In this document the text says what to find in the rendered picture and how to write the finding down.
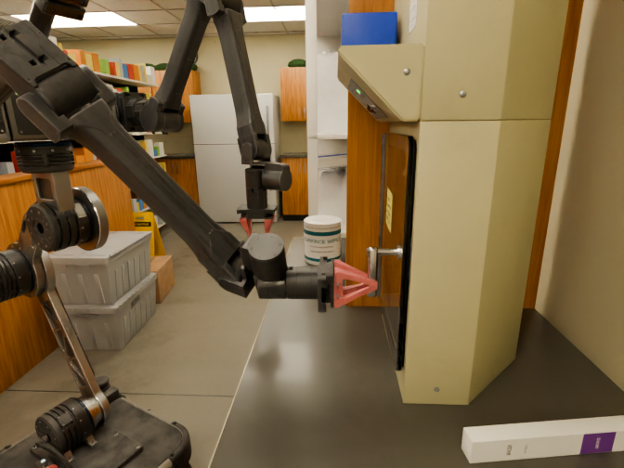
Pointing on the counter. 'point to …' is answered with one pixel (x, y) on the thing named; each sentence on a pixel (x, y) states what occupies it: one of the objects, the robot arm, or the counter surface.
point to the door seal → (409, 249)
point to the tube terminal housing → (474, 185)
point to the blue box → (369, 28)
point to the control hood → (386, 76)
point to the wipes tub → (321, 238)
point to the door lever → (377, 261)
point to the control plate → (365, 99)
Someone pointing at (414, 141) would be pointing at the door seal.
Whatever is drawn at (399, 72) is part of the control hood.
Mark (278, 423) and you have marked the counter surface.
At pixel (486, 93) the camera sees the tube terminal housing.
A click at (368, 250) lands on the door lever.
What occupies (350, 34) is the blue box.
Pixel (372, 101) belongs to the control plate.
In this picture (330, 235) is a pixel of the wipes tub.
